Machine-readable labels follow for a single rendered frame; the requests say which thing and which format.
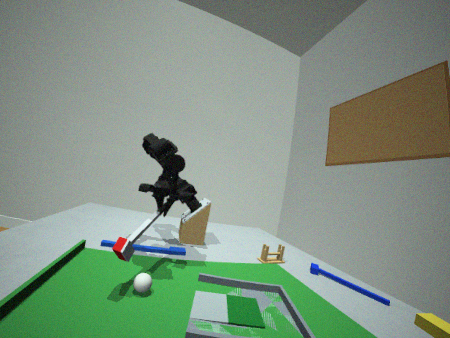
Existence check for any white ball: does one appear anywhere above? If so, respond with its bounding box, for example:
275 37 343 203
133 273 153 293

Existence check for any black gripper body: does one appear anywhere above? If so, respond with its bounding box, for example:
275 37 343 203
138 172 193 202

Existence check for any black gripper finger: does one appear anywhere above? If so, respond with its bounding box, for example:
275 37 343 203
152 195 165 210
163 198 179 217

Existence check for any green putting mat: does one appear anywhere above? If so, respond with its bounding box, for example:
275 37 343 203
0 248 377 338

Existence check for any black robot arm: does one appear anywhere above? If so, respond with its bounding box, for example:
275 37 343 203
142 133 202 213

